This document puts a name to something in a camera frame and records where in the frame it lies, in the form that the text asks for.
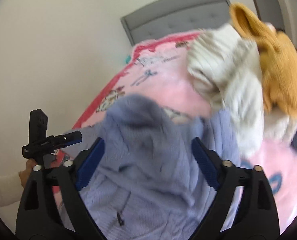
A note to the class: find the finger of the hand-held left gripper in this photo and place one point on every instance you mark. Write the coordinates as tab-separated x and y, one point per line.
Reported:
63	140

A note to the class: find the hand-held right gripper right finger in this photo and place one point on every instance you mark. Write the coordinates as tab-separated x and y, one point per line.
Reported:
205	165

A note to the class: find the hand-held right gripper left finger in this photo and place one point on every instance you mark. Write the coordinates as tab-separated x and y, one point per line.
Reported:
90	163

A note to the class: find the lavender knit sweater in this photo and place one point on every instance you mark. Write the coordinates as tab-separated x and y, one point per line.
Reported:
148	160

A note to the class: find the person's left hand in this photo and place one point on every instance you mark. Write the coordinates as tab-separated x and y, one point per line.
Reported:
26	173

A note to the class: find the white knit sweater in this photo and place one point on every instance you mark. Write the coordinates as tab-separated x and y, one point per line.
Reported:
231	80

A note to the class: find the pink printed blanket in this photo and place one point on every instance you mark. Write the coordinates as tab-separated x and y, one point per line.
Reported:
173	77

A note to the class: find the small teal object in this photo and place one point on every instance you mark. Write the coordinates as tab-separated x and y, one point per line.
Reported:
127	59

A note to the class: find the mustard knit sweater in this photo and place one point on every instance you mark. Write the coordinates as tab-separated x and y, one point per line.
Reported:
281	62

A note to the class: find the grey tufted headboard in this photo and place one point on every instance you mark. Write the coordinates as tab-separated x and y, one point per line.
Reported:
178	15

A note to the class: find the dark grey door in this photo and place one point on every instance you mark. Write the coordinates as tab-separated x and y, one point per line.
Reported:
264	1

